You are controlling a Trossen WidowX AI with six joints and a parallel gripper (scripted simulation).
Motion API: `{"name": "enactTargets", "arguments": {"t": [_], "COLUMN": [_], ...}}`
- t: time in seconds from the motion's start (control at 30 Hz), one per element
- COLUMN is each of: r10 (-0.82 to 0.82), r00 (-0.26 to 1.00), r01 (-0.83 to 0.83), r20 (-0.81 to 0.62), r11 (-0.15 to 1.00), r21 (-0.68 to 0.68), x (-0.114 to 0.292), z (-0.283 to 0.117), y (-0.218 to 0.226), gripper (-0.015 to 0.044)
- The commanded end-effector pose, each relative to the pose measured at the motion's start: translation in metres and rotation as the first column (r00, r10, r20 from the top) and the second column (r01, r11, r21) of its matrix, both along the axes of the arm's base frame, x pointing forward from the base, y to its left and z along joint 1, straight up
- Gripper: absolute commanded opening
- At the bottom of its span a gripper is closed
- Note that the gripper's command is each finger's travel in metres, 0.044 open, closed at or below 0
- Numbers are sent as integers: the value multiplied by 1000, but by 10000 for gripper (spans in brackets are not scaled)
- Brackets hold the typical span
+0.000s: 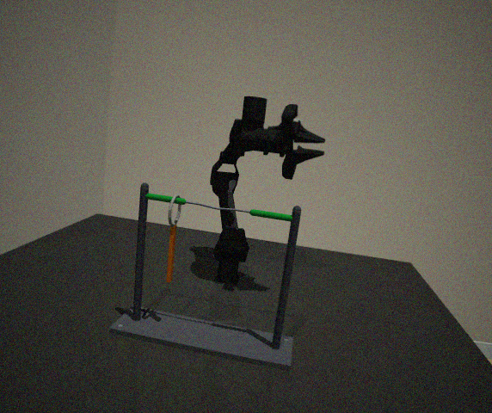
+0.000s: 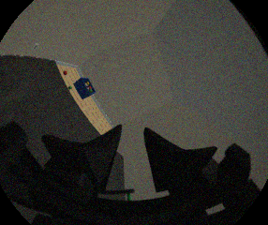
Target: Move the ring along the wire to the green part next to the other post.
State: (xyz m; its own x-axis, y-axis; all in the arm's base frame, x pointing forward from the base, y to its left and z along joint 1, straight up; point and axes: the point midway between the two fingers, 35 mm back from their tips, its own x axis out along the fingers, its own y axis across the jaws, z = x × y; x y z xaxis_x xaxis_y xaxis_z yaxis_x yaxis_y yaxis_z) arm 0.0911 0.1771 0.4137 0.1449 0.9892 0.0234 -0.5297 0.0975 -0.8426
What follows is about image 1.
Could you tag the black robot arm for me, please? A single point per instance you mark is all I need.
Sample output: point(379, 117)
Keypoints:
point(232, 247)

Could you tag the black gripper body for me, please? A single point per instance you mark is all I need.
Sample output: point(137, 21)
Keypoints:
point(277, 141)

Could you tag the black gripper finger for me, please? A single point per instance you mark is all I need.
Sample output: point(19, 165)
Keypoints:
point(303, 154)
point(301, 135)

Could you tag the orange handle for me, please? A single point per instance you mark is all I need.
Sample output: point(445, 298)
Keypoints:
point(172, 238)

